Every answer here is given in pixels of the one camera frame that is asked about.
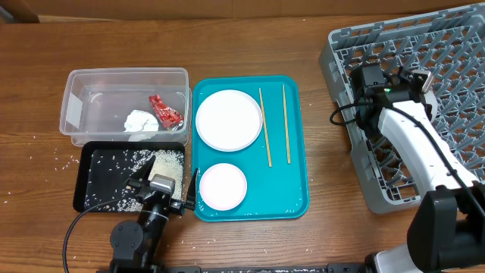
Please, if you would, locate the red candy wrapper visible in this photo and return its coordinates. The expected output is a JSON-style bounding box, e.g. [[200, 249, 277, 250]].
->
[[149, 95, 184, 130]]

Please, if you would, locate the pile of rice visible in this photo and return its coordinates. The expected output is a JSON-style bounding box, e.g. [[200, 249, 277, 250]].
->
[[84, 149, 184, 212]]

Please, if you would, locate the black plastic tray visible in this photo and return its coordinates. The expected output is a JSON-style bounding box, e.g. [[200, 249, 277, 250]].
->
[[73, 141, 185, 212]]

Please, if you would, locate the white tissue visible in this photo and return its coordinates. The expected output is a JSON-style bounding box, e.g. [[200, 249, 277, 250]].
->
[[124, 110, 159, 132]]

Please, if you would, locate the small pink bowl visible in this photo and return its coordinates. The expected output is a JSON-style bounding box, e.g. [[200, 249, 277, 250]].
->
[[199, 163, 248, 211]]

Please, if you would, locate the large white plate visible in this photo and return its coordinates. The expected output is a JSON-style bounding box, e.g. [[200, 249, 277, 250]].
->
[[196, 89, 263, 152]]

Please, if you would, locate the clear plastic bin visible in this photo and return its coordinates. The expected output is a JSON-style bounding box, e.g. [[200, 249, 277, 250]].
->
[[59, 67, 192, 146]]

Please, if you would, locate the wooden chopstick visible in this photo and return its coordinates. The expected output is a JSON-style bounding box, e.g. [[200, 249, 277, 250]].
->
[[258, 88, 272, 168], [282, 84, 291, 164]]

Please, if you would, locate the grey dishwasher rack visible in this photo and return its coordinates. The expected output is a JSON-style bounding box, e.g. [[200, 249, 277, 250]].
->
[[319, 3, 484, 214]]

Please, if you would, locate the cardboard backdrop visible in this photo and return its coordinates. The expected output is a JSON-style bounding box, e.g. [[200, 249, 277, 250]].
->
[[1, 0, 479, 23]]

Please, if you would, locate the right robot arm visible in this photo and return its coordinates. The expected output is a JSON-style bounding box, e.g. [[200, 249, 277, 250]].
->
[[350, 64, 484, 272]]

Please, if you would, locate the grey-white bowl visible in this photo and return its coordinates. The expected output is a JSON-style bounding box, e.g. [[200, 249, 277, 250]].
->
[[421, 91, 438, 122]]

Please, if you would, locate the teal serving tray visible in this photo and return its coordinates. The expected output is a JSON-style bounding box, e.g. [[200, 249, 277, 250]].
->
[[192, 75, 310, 222]]

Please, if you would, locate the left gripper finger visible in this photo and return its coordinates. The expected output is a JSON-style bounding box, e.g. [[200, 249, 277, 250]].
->
[[126, 155, 156, 186], [185, 168, 199, 211]]

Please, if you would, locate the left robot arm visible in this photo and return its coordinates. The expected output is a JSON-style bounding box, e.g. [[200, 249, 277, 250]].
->
[[109, 157, 199, 272]]

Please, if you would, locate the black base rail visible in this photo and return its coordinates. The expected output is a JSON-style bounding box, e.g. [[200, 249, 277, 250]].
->
[[96, 263, 376, 273]]

